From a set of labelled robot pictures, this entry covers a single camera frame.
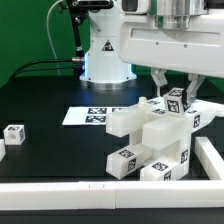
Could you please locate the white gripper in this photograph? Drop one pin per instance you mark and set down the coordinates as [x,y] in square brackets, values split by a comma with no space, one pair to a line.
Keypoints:
[180,35]

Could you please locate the white chair back frame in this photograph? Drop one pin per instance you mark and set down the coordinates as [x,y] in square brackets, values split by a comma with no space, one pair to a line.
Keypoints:
[151,118]

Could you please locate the white chair seat block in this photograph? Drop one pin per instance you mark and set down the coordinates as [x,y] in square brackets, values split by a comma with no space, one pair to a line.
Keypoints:
[178,150]

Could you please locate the white right fence bar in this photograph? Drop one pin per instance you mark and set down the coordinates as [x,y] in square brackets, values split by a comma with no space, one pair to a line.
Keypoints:
[209,158]

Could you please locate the white fence bar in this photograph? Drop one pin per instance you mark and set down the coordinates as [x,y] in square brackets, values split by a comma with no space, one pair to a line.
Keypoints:
[209,158]
[111,195]

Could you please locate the flat white tagged plate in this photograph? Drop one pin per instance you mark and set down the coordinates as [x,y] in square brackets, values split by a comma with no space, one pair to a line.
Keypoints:
[87,115]

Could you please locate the white front fence bar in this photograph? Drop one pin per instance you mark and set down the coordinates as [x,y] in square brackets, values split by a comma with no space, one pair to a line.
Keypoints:
[111,195]

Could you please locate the small white cube block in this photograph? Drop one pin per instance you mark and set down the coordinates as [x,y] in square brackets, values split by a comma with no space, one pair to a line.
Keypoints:
[14,134]

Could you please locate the white fence piece left edge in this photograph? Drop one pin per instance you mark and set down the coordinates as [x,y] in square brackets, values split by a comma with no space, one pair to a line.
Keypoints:
[2,149]

